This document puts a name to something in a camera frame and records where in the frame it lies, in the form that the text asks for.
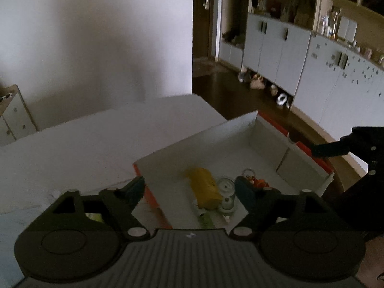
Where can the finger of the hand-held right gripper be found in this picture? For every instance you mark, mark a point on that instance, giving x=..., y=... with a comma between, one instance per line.
x=333, y=148

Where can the white rectangular container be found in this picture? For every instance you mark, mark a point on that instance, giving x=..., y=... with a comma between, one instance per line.
x=348, y=30

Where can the yellow bottle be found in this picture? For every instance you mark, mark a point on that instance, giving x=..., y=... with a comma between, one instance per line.
x=204, y=187

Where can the small white bottles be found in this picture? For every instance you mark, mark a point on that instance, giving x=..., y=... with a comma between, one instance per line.
x=325, y=30

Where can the red cardboard box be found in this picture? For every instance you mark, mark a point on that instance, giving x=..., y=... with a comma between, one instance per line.
x=261, y=153

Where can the tall clear bottle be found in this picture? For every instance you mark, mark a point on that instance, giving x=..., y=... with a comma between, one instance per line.
x=333, y=21

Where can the patterned doormat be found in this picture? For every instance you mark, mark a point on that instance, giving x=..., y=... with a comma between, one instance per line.
x=207, y=66

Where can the white sideboard cabinet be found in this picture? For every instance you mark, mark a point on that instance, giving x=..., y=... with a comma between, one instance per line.
x=339, y=84

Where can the small wooden side cabinet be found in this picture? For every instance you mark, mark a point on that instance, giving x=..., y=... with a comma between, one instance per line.
x=16, y=117

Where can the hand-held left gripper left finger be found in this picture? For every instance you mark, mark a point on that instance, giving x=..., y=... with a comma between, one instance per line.
x=135, y=189

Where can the tall white cabinet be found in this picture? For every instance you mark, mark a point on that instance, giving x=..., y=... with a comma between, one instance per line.
x=270, y=45

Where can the pair of grey shoes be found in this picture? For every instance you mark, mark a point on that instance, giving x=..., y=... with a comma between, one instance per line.
x=243, y=76

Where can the white sunglasses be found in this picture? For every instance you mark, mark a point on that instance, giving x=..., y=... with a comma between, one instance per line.
x=6, y=97

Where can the pair of dark shoes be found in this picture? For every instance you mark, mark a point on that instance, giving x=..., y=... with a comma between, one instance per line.
x=232, y=36

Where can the small clear glass jar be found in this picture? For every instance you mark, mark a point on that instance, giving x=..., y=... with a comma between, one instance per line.
x=226, y=190

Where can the pair of beige shoes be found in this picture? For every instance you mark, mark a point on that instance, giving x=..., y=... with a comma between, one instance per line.
x=257, y=82

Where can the open wooden shelf unit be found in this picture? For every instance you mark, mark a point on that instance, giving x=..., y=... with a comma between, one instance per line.
x=354, y=3

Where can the patterned mug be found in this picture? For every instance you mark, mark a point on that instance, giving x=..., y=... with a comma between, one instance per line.
x=367, y=51

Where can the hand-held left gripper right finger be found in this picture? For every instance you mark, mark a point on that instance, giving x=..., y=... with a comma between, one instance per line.
x=243, y=187

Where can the pair of white shoes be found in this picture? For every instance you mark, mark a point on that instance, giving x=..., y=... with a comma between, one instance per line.
x=283, y=99

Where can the brown entrance door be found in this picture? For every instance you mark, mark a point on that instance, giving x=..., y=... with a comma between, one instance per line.
x=201, y=18

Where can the green tube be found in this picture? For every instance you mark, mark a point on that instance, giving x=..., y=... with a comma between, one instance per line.
x=205, y=219

